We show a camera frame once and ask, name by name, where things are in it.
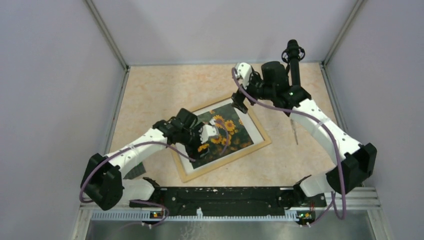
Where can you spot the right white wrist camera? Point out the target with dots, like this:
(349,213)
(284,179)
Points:
(242,71)

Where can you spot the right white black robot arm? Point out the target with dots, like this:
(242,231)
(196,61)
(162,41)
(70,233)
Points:
(354,161)

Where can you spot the black microphone orange tip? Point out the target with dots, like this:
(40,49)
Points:
(292,56)

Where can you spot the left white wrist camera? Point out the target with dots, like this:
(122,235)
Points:
(208,132)

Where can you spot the aluminium front rail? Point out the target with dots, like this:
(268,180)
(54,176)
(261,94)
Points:
(134,205)

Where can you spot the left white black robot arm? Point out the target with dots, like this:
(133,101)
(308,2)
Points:
(102,182)

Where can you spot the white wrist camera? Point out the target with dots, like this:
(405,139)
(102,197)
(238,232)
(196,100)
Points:
(242,71)
(208,132)

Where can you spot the wooden picture frame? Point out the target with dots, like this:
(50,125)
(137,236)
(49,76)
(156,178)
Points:
(239,134)

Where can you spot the grey lego baseplate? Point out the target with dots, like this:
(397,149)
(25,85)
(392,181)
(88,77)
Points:
(135,172)

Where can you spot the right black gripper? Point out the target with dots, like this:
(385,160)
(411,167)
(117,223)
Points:
(238,98)

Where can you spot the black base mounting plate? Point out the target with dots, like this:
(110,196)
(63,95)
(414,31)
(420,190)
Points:
(252,201)

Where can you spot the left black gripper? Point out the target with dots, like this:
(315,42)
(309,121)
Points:
(193,150)

